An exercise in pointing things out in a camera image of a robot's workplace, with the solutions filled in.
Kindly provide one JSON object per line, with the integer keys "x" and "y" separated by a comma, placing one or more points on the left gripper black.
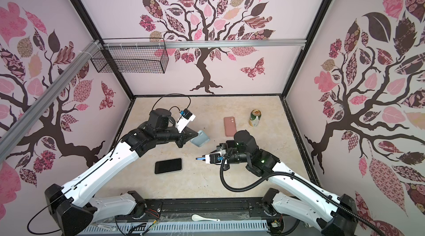
{"x": 182, "y": 140}

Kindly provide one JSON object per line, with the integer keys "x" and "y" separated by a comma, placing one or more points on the light blue phone case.
{"x": 201, "y": 139}

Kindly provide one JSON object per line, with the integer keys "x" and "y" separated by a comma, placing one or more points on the pink phone case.
{"x": 230, "y": 126}

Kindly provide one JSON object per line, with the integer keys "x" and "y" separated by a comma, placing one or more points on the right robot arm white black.
{"x": 268, "y": 167}

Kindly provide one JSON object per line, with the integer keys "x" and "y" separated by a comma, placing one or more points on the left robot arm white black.
{"x": 74, "y": 206}

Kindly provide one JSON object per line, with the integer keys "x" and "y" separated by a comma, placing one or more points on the black phone white case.
{"x": 168, "y": 166}

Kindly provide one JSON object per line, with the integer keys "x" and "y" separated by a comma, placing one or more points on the green beverage can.
{"x": 255, "y": 117}

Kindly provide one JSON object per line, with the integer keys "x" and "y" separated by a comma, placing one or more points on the white plastic spoon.
{"x": 198, "y": 218}

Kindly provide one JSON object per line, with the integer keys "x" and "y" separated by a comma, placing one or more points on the aluminium bar back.
{"x": 207, "y": 44}

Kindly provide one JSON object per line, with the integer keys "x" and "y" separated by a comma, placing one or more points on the aluminium bar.
{"x": 207, "y": 44}
{"x": 13, "y": 136}

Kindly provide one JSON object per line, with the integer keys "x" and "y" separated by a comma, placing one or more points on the aluminium bar left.
{"x": 13, "y": 136}

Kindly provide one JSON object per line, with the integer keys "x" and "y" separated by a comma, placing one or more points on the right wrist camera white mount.
{"x": 212, "y": 158}

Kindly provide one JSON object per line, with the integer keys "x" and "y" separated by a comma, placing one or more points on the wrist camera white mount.
{"x": 212, "y": 158}
{"x": 186, "y": 116}

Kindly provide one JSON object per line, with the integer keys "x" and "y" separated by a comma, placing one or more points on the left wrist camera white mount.
{"x": 186, "y": 116}

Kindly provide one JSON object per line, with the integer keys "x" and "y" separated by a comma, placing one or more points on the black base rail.
{"x": 206, "y": 204}

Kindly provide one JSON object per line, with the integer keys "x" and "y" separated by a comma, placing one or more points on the white slotted cable duct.
{"x": 175, "y": 228}

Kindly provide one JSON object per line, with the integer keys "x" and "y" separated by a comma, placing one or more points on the black wire basket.
{"x": 132, "y": 55}

